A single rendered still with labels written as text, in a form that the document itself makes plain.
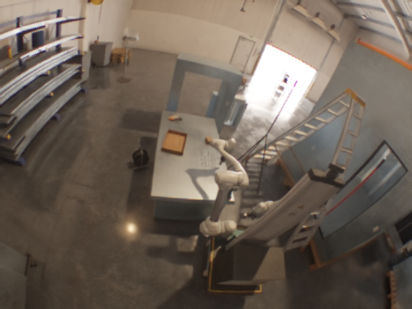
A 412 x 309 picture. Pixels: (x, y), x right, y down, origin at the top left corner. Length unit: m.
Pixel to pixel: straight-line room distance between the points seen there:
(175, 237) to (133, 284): 0.86
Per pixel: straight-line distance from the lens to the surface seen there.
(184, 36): 10.77
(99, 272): 2.35
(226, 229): 1.86
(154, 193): 1.89
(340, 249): 3.06
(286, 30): 11.98
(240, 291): 2.16
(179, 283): 2.28
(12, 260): 2.40
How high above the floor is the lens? 2.25
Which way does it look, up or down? 41 degrees down
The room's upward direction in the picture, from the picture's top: 22 degrees clockwise
